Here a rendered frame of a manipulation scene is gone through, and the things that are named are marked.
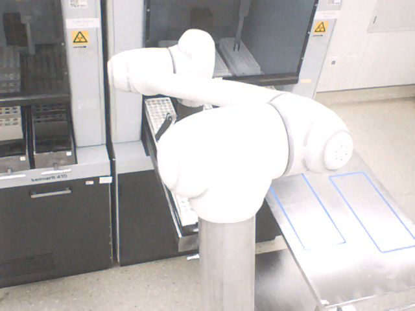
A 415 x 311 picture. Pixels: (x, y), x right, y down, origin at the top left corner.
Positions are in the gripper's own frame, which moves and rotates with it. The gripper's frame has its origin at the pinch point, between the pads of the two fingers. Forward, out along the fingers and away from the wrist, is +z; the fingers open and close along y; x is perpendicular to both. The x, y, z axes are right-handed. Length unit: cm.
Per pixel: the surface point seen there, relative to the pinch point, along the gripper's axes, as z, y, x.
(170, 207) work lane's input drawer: 14.2, -6.4, -9.6
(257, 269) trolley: 66, 36, -4
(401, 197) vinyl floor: 94, 153, 43
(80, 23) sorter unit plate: -29, -28, 33
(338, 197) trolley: 12, 50, -17
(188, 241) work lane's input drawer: 16.3, -3.5, -22.2
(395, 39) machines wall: 45, 194, 144
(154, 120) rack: 8.4, -3.9, 28.8
